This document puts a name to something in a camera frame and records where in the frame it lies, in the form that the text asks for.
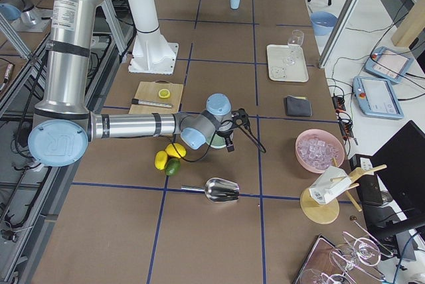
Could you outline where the light blue cup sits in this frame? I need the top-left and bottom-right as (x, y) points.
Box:
(230, 0), (240, 10)

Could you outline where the steel ice scoop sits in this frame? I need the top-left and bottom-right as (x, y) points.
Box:
(181, 177), (240, 202)

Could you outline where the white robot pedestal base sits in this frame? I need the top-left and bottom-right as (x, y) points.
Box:
(128, 0), (179, 75)

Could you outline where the wooden stand with round base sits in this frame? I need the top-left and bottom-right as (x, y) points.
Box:
(300, 165), (387, 224)

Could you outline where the aluminium frame post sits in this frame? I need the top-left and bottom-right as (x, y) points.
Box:
(318, 0), (359, 68)

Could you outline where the pink bowl of ice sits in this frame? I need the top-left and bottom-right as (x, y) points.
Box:
(295, 129), (345, 173)

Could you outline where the blue teach pendant far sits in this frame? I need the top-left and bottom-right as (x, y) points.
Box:
(365, 46), (414, 84)

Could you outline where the blue bowl with fork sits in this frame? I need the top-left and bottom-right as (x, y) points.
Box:
(310, 11), (338, 36)

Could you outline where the green bowl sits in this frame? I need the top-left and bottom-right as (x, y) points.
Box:
(209, 132), (226, 149)

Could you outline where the clear wine glass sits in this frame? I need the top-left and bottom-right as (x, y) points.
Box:
(284, 29), (304, 66)

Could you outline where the green lime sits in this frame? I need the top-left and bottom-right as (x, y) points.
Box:
(165, 158), (181, 177)

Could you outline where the lemon half slice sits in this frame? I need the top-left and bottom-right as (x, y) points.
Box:
(157, 88), (171, 100)

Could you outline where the whole yellow lemon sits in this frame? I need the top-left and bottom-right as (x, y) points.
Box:
(165, 143), (187, 159)

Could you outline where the black laptop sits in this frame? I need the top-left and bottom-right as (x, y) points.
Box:
(359, 120), (424, 240)

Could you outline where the blue teach pendant near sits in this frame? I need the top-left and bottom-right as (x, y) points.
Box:
(353, 76), (404, 119)

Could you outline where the cream bear serving tray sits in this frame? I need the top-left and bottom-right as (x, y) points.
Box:
(266, 44), (309, 83)

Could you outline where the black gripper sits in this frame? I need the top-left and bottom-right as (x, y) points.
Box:
(217, 108), (249, 152)

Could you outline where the blue teach pendant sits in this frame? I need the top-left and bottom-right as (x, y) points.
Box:
(365, 46), (414, 84)
(353, 76), (404, 119)

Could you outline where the grey folded cloth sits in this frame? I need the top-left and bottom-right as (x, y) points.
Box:
(284, 96), (312, 117)

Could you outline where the wooden cutting board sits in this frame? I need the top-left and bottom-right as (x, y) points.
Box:
(129, 81), (184, 114)

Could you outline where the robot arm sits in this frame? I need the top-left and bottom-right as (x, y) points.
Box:
(1, 0), (42, 29)
(28, 0), (246, 167)

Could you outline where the white carton on stand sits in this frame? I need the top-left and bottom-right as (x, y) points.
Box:
(308, 166), (351, 205)

